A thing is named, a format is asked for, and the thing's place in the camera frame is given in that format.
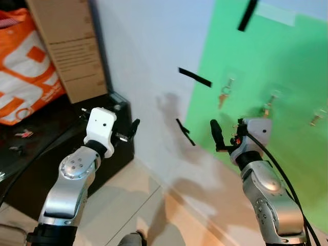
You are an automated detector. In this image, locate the black low cabinet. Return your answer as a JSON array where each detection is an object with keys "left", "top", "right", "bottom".
[{"left": 0, "top": 91, "right": 135, "bottom": 221}]

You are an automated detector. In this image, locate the grey robot foot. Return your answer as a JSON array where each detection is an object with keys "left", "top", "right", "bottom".
[{"left": 118, "top": 231, "right": 147, "bottom": 246}]

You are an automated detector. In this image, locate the black tape strip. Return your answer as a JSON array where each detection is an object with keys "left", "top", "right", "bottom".
[
  {"left": 178, "top": 67, "right": 213, "bottom": 88},
  {"left": 175, "top": 118, "right": 196, "bottom": 147},
  {"left": 237, "top": 0, "right": 259, "bottom": 32}
]

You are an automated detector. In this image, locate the brass key on hook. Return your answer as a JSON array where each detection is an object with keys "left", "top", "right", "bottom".
[
  {"left": 263, "top": 91, "right": 281, "bottom": 117},
  {"left": 309, "top": 109, "right": 327, "bottom": 127},
  {"left": 218, "top": 76, "right": 236, "bottom": 110}
]

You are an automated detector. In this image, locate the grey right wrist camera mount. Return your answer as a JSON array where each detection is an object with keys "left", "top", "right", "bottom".
[{"left": 240, "top": 117, "right": 273, "bottom": 155}]

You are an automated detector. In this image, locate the clear tape strip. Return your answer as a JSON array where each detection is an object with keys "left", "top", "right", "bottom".
[{"left": 258, "top": 2, "right": 297, "bottom": 27}]

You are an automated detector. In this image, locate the brown cardboard box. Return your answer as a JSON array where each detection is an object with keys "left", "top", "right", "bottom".
[{"left": 26, "top": 0, "right": 108, "bottom": 105}]

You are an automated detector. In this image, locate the small red and white object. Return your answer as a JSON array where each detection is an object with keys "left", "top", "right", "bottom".
[{"left": 15, "top": 130, "right": 34, "bottom": 139}]

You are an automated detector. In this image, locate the orange and white bag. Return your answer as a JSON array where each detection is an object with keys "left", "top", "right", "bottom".
[{"left": 0, "top": 7, "right": 66, "bottom": 127}]

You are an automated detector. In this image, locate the green wall sheet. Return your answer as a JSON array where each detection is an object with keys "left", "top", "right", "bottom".
[{"left": 183, "top": 0, "right": 328, "bottom": 234}]

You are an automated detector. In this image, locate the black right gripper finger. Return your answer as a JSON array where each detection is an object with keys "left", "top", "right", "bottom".
[{"left": 210, "top": 119, "right": 226, "bottom": 149}]

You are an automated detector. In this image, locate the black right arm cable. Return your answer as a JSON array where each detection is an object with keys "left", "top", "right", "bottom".
[{"left": 237, "top": 122, "right": 321, "bottom": 246}]

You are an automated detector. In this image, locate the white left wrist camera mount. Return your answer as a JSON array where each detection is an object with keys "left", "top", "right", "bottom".
[{"left": 84, "top": 107, "right": 118, "bottom": 157}]

